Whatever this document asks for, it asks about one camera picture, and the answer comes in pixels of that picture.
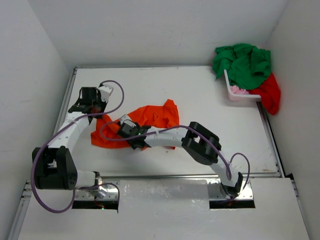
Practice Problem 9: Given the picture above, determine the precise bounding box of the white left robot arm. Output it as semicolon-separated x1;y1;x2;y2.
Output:
34;84;113;190

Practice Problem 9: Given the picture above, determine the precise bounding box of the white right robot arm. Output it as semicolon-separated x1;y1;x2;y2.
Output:
117;116;243;199

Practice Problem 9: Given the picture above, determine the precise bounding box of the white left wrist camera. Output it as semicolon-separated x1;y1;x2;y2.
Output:
97;83;114;103

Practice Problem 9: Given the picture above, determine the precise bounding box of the green t shirt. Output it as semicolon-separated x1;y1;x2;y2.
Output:
212;43;272;90

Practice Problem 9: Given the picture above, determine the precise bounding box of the red t shirt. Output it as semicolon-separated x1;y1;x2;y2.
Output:
248;73;281;116

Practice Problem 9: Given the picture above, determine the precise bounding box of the pink t shirt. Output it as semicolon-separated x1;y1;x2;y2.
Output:
230;85;249;95

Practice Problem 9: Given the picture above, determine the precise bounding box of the white plastic bin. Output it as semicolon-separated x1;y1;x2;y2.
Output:
224;69;261;103

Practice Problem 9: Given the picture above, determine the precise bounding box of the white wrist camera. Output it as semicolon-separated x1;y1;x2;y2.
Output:
97;83;114;103
119;114;131;124

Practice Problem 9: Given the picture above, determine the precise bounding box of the orange t shirt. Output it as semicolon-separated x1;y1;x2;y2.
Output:
90;99;180;149

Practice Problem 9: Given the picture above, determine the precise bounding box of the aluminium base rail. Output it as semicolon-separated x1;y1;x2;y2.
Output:
22;172;256;201

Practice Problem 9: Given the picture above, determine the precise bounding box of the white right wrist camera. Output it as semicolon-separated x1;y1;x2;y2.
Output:
119;114;131;124

